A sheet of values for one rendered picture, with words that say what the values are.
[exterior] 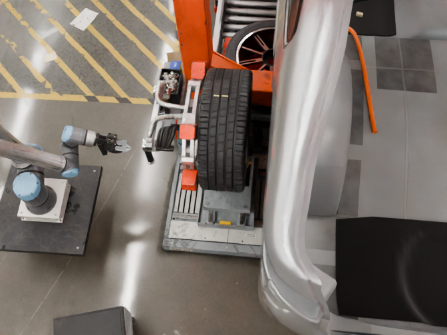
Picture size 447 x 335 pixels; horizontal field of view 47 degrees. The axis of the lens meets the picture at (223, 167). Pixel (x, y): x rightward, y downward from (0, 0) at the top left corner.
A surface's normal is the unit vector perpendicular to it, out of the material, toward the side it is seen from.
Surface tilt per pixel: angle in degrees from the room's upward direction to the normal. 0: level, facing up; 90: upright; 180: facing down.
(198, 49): 90
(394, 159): 22
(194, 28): 90
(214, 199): 0
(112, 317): 0
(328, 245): 0
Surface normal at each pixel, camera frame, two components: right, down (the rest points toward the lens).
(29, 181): 0.00, -0.31
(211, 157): -0.10, 0.47
